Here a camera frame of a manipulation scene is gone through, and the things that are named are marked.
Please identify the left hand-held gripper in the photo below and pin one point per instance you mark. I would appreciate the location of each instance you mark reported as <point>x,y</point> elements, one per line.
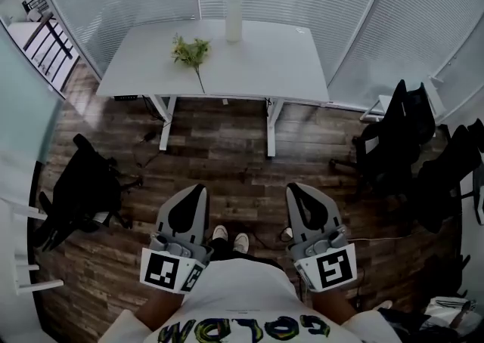
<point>159,267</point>

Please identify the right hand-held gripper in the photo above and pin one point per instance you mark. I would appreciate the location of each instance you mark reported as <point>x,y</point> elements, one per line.
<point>334,267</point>

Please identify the yellow flowers bouquet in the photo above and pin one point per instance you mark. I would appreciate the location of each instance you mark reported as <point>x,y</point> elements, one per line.
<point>189,52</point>

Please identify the white vase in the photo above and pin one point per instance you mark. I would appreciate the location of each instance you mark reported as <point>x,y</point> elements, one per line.
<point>233,24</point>

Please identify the person's right forearm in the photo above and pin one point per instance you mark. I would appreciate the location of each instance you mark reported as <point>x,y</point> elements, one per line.
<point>332,305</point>

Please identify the person's left forearm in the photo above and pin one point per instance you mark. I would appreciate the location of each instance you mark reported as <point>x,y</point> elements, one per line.
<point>159,309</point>

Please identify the person's left white shoe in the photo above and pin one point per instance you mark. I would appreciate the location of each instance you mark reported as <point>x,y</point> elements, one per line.
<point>220,233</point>

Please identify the person's white shoe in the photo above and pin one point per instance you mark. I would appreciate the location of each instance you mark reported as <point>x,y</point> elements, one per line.
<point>241,242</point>
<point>220,233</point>

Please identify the person's black trousers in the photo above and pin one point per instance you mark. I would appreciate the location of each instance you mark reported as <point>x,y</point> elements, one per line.
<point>227,252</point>

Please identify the person's right white shoe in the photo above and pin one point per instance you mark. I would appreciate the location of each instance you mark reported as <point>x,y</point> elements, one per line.
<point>241,242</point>

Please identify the black power adapter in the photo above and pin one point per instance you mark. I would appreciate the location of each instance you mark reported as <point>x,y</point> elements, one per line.
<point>147,137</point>

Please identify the person's white printed t-shirt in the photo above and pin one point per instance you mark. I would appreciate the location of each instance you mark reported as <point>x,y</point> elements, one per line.
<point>246,288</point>

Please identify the black office chair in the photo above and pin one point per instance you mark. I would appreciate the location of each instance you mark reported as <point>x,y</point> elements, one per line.
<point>450,183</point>
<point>393,137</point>
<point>83,183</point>

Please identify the black table control box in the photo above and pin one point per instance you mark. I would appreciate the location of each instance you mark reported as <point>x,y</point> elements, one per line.
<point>125,97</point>

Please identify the white side table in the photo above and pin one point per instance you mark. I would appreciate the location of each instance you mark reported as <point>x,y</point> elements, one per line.
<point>383,101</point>

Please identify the white slatted rack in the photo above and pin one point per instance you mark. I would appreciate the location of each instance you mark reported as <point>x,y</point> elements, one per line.
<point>22,213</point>

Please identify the white striped bag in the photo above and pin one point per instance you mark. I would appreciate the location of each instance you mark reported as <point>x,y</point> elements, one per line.
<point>446,309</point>

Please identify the small white round fitting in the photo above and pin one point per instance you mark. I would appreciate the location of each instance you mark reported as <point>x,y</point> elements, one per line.
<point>299,31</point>

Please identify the black metal railing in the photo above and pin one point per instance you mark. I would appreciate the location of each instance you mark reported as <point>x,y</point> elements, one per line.
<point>49,37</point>

